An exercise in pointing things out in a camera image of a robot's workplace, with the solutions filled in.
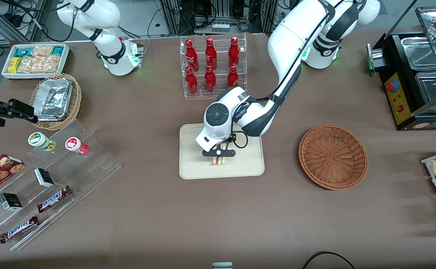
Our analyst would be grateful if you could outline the triangular sandwich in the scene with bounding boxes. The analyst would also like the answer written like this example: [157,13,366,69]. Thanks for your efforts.
[212,144,228,166]

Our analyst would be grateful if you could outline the beige rectangular tray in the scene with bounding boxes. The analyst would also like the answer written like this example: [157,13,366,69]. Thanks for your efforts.
[179,123,265,180]

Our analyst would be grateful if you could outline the light oval wicker basket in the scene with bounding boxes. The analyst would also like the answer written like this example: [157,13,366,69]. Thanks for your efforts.
[29,73,82,131]

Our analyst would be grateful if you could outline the brown round wicker basket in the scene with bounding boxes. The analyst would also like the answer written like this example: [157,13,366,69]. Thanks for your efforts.
[298,124,369,191]

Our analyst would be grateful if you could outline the stacked aluminium foil trays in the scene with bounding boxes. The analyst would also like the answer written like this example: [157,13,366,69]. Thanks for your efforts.
[31,78,74,122]

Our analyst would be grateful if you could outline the green lid cup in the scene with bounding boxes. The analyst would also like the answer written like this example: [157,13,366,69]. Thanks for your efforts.
[28,132,57,152]

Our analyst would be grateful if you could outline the white rectangular snack bin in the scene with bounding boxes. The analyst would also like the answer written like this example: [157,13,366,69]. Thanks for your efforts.
[1,43,71,81]

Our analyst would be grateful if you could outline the yellow snack pack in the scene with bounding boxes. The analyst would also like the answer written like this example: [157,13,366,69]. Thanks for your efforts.
[7,57,22,74]

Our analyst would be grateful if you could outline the large rice cracker bag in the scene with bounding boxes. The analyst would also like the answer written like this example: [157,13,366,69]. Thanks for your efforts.
[17,55,61,74]

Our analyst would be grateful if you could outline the clear acrylic bottle rack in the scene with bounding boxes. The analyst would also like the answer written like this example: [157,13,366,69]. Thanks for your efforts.
[180,33,247,99]

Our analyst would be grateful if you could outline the red lid cup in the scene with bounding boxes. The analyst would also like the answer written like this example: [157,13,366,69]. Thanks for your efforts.
[65,137,90,156]

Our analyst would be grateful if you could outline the small rice cracker bag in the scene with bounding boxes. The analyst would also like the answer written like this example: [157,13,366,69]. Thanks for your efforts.
[31,45,55,58]

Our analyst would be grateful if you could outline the red cola bottle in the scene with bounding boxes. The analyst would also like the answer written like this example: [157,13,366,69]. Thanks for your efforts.
[204,65,217,93]
[227,65,239,90]
[185,39,200,72]
[205,37,218,70]
[185,67,199,95]
[228,36,240,68]

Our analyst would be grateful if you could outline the small black carton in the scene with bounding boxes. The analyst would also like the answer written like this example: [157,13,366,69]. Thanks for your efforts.
[34,168,55,188]
[0,192,23,212]

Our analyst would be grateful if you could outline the clear acrylic stepped shelf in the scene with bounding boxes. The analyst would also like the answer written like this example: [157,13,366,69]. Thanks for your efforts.
[0,119,121,252]

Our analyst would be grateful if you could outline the snickers bar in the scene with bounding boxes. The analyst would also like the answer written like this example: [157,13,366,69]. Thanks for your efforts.
[0,215,39,244]
[37,185,73,214]

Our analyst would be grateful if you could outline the black power adapter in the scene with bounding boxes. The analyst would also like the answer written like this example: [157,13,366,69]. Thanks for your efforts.
[4,12,24,24]

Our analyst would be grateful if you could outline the white power strip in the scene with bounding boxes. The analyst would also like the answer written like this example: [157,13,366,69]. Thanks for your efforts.
[211,22,231,34]

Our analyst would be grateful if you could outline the black food warmer machine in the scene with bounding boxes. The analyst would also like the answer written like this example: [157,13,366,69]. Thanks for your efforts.
[367,0,436,132]

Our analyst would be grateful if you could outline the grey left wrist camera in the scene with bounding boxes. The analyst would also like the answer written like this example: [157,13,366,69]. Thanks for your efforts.
[202,148,236,157]

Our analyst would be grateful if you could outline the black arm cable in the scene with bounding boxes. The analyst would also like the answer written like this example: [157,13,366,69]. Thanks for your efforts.
[228,0,340,149]

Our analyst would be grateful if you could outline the coiled grey cable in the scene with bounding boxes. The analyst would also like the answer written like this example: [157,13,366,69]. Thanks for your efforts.
[236,19,253,33]

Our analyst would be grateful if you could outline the black table cable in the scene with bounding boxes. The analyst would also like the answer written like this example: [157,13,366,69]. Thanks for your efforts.
[302,251,356,269]

